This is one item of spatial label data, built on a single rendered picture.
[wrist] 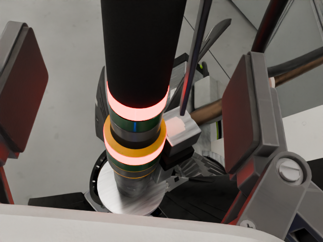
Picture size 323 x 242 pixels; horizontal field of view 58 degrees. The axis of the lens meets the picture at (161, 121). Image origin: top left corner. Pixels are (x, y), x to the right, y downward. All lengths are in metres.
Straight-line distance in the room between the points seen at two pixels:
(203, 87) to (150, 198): 0.52
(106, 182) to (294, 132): 0.47
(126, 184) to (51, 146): 1.75
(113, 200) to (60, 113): 1.83
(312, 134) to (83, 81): 1.82
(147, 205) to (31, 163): 1.71
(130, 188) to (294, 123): 0.49
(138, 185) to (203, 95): 0.53
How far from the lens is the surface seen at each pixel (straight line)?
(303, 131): 0.68
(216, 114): 0.26
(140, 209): 0.30
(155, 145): 0.19
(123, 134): 0.18
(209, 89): 0.76
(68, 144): 1.98
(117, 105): 0.15
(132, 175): 0.22
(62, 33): 2.60
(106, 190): 0.30
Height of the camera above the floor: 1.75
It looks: 59 degrees down
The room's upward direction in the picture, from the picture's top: 12 degrees clockwise
